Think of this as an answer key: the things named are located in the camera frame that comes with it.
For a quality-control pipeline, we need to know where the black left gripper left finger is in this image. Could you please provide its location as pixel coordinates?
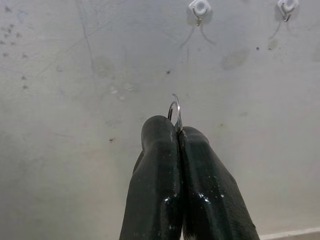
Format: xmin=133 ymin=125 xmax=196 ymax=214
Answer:
xmin=118 ymin=115 xmax=185 ymax=240

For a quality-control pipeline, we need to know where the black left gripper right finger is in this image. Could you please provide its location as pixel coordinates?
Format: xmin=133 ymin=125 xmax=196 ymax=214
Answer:
xmin=177 ymin=125 xmax=261 ymax=240

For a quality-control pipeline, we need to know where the silver key ring bunch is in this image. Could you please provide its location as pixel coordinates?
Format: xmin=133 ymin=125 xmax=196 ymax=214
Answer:
xmin=167 ymin=93 xmax=183 ymax=133

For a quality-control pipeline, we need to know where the white skirting board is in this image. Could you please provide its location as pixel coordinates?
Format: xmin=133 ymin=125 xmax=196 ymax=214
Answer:
xmin=259 ymin=231 xmax=320 ymax=240

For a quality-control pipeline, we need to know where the white adhesive wall hook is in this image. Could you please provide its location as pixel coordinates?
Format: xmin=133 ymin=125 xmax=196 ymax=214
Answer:
xmin=186 ymin=0 xmax=214 ymax=27
xmin=275 ymin=0 xmax=300 ymax=23

